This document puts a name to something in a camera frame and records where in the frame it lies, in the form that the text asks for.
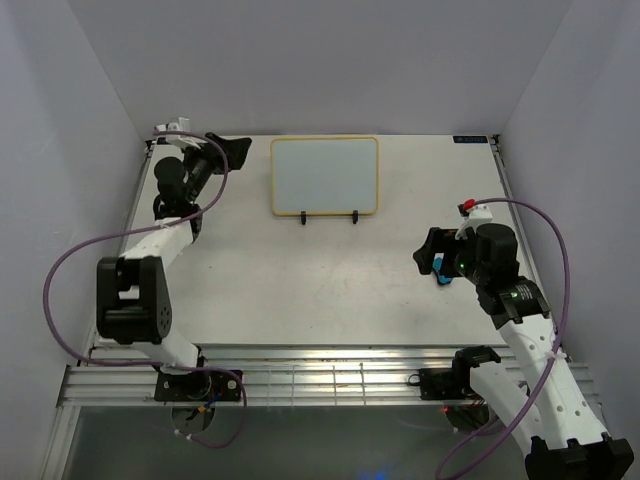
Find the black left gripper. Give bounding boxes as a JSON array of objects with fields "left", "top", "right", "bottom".
[{"left": 180, "top": 134, "right": 252, "bottom": 205}]

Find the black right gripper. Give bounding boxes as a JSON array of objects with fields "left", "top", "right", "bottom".
[{"left": 412, "top": 227, "right": 488, "bottom": 285}]

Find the yellow framed whiteboard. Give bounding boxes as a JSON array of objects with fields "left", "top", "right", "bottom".
[{"left": 270, "top": 136, "right": 380, "bottom": 216}]

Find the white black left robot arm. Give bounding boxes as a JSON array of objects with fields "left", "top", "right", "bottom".
[{"left": 96, "top": 132, "right": 252, "bottom": 402}]

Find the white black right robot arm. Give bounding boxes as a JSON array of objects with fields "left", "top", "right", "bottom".
[{"left": 413, "top": 223, "right": 634, "bottom": 479}]

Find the black metal whiteboard stand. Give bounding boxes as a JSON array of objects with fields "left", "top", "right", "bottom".
[{"left": 299, "top": 210, "right": 360, "bottom": 226}]

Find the blue label sticker right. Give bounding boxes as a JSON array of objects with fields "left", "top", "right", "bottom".
[{"left": 452, "top": 135, "right": 488, "bottom": 144}]

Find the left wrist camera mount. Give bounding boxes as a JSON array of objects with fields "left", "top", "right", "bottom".
[{"left": 154, "top": 116, "right": 201, "bottom": 150}]

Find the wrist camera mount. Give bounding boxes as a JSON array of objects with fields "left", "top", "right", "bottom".
[
  {"left": 455, "top": 199, "right": 493, "bottom": 240},
  {"left": 154, "top": 116, "right": 201, "bottom": 150}
]

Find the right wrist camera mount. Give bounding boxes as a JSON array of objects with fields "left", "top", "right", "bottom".
[{"left": 455, "top": 199, "right": 493, "bottom": 240}]

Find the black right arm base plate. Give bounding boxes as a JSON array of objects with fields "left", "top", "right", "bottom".
[{"left": 407, "top": 368, "right": 479, "bottom": 401}]

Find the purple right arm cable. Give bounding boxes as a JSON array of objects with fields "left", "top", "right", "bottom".
[{"left": 434, "top": 197, "right": 572, "bottom": 480}]

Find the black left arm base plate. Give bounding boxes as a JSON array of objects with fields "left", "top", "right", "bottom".
[{"left": 153, "top": 371, "right": 241, "bottom": 403}]

